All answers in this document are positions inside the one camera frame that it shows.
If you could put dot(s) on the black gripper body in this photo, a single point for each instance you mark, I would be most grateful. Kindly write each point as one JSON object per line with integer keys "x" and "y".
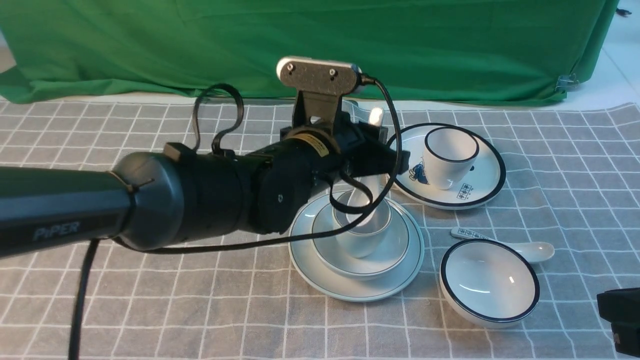
{"x": 315, "y": 155}

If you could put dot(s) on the pale blue ceramic cup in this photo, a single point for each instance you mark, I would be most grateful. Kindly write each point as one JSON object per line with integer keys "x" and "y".
{"x": 365, "y": 238}

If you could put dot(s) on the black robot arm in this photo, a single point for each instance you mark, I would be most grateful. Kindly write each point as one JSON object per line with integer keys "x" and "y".
{"x": 152, "y": 200}

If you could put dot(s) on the pale blue thin-rimmed bowl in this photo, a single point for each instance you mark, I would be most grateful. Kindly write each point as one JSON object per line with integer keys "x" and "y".
{"x": 387, "y": 256}

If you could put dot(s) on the black-rimmed white cup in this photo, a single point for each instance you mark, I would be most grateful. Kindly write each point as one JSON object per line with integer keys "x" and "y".
{"x": 449, "y": 154}

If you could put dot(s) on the pale blue thin-rimmed plate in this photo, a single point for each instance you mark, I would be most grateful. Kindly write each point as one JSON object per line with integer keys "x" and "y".
{"x": 390, "y": 283}

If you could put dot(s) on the black-rimmed illustrated plate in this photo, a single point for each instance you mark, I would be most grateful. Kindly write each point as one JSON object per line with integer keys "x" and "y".
{"x": 484, "y": 180}

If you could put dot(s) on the green backdrop cloth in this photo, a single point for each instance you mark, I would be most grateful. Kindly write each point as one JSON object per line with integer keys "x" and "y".
{"x": 484, "y": 52}

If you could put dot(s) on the black-rimmed white bowl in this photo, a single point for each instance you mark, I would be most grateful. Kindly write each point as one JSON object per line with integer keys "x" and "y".
{"x": 488, "y": 284}

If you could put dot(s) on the white patterned ceramic spoon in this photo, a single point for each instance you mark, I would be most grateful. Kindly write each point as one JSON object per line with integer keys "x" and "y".
{"x": 533, "y": 252}

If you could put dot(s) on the metal backdrop clip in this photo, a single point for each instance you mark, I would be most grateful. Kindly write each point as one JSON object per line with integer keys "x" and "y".
{"x": 567, "y": 83}

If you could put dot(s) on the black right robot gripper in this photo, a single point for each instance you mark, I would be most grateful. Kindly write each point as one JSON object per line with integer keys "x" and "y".
{"x": 621, "y": 308}

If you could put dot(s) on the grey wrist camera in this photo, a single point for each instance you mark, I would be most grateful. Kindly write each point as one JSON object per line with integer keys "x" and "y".
{"x": 320, "y": 86}

